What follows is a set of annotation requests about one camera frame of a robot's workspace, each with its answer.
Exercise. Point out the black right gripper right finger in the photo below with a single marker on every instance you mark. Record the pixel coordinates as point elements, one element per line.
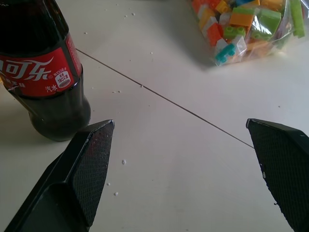
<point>282,164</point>

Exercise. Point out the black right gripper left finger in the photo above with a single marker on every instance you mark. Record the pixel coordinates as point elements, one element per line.
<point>79,174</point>

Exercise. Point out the cola bottle with red label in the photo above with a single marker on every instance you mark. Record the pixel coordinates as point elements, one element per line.
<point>41,72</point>

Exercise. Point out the clear bag of building bricks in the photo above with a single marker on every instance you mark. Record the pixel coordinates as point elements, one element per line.
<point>251,29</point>

